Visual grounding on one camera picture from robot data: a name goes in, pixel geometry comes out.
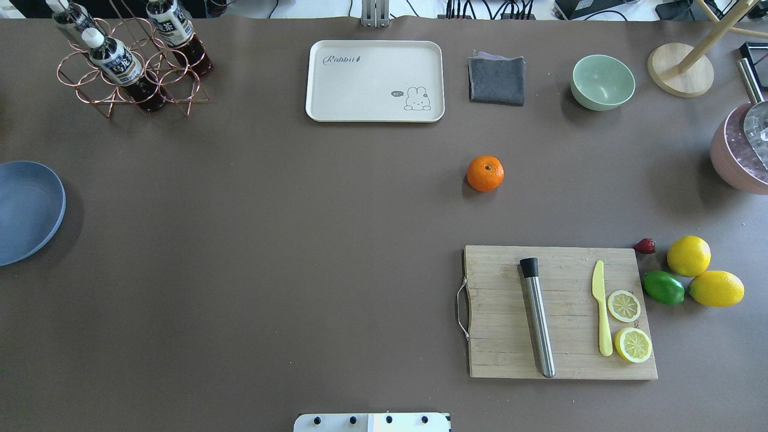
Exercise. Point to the grey folded cloth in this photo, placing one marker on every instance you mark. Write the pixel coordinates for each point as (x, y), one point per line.
(497, 79)

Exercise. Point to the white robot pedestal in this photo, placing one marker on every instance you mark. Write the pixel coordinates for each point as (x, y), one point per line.
(397, 421)

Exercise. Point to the wooden cup tree stand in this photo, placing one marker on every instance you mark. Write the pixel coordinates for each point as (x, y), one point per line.
(692, 69)

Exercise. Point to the orange fruit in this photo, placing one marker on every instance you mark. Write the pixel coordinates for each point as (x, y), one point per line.
(485, 173)

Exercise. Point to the lemon slice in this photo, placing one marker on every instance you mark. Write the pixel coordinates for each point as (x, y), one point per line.
(633, 345)
(624, 306)

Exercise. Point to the pink bowl with ice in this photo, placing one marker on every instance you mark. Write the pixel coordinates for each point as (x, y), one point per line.
(732, 155)

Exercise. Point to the tea bottle three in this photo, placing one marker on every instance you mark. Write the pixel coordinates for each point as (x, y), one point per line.
(72, 20)

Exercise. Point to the green lime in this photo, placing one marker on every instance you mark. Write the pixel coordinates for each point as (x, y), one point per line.
(663, 287)

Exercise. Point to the aluminium frame post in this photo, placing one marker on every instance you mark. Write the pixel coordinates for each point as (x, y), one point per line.
(375, 13)

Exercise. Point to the copper wire bottle rack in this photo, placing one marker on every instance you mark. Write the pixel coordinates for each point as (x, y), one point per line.
(148, 62)

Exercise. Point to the metal ice scoop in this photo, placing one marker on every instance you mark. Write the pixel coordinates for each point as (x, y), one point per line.
(755, 121)

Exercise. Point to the wooden cutting board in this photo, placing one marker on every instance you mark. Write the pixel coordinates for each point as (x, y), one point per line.
(501, 342)

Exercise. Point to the lemon slice far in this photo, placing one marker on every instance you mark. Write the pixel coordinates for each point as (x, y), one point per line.
(624, 306)

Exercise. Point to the red strawberry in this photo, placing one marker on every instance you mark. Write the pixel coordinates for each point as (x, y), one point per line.
(645, 246)

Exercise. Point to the green bowl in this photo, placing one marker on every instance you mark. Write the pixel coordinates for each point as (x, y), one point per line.
(601, 82)

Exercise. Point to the tea bottle two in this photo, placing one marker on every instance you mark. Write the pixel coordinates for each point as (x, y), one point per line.
(122, 68)

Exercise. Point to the lemon slice near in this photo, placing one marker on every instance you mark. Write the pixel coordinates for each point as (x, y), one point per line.
(633, 345)

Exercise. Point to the blue plate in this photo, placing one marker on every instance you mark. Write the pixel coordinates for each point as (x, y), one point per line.
(33, 203)

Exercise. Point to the cream rabbit tray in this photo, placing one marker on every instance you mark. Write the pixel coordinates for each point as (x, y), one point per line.
(375, 81)

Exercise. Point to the yellow plastic knife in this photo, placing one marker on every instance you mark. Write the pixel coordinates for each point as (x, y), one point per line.
(598, 292)

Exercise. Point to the tea bottle one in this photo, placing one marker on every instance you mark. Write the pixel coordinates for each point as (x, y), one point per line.
(171, 21)

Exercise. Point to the whole lemon two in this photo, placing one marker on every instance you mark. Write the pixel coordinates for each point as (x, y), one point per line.
(717, 289)

